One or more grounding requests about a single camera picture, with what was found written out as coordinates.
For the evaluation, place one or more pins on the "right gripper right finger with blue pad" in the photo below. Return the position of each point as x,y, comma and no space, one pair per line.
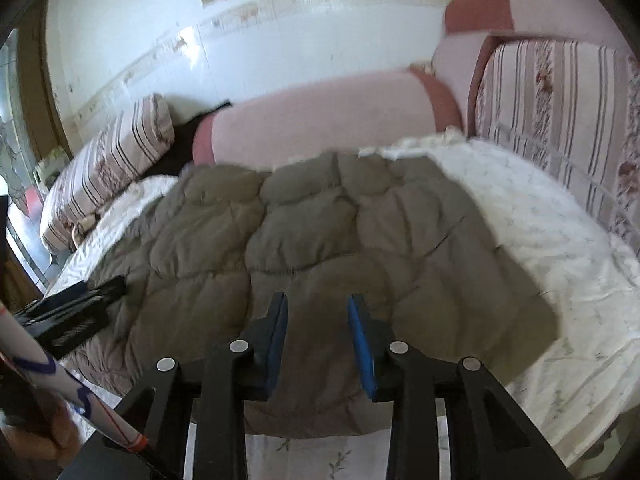
389,373

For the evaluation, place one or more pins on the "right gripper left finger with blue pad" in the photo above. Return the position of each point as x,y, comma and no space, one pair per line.
244,370

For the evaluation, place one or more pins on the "olive green quilted hooded jacket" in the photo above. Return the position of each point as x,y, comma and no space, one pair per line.
203,261

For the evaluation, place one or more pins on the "stained glass door panel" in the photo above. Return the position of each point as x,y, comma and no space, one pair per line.
17,163

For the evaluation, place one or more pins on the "striped floral pillow left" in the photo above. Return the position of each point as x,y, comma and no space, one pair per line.
119,154

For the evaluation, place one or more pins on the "white floral bed sheet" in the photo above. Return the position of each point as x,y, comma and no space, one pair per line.
574,391

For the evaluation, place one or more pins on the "black garment behind pillow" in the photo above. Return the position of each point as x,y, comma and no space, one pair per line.
190,140

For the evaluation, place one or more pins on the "pink corner cushion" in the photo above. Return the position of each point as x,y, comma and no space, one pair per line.
459,62

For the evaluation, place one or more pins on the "large striped floral cushion right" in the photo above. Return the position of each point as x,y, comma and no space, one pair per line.
571,109

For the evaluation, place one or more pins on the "pink red sofa backrest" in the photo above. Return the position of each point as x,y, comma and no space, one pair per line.
583,20

